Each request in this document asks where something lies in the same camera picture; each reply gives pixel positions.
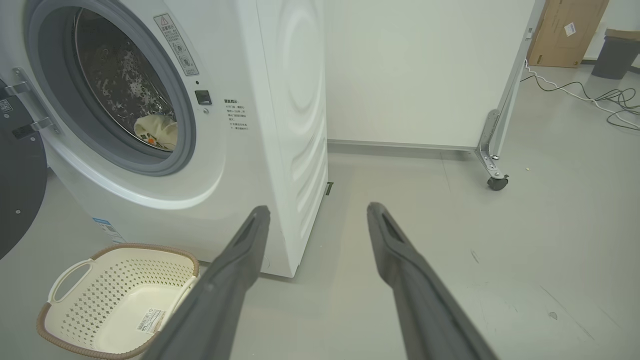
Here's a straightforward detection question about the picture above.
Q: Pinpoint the white partition panel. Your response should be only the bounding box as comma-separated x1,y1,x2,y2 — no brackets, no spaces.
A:
324,0,538,151

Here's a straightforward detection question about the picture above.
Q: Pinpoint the cream bear print garment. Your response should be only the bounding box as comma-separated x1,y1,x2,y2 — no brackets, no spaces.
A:
134,114,177,138
149,127,179,152

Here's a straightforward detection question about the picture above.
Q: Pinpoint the cream perforated laundry basket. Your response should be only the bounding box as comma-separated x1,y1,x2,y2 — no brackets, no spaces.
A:
36,243,201,360

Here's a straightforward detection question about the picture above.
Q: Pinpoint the brown cardboard box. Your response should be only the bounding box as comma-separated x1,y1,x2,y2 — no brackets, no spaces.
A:
527,0,611,68

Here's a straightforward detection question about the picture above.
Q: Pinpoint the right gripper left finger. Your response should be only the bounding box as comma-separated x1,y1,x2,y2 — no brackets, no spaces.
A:
142,205,271,360

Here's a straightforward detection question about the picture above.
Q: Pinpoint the white floor cable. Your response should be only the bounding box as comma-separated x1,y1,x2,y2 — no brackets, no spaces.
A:
525,59,640,131

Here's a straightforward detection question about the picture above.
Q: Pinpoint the stainless steel washing machine drum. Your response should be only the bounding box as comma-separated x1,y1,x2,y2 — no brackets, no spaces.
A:
72,7,178,153

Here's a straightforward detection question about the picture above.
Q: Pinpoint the metal partition leg with caster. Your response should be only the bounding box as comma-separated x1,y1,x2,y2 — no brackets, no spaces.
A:
475,0,546,191

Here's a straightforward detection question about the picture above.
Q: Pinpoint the dark grey waste bin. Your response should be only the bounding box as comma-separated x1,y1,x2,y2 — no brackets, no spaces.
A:
591,28,640,80

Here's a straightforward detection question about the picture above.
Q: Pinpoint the black floor cable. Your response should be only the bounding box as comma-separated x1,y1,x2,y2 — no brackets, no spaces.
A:
520,75,640,132

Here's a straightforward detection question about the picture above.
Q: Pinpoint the blue energy label sticker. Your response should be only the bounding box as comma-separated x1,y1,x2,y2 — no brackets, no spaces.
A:
91,216,126,244

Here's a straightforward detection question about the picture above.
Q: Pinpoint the barcode label sticker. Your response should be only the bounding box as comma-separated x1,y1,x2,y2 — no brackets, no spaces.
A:
136,308,167,335

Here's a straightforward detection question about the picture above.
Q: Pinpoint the black round glass washer door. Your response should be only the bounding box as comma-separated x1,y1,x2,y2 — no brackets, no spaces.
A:
0,80,48,261

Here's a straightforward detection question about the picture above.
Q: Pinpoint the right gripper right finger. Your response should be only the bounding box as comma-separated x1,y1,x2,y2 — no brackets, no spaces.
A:
366,202,501,360

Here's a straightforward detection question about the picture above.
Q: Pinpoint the metal washing machine door hinge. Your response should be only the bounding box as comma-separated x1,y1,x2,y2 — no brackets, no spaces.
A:
4,67,62,136

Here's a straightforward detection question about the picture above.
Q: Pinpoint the grey warning sticker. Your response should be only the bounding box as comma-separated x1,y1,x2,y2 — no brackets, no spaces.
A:
153,13,200,77

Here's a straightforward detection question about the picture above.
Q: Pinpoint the white front-load washing machine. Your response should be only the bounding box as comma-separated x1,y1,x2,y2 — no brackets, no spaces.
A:
0,0,329,279

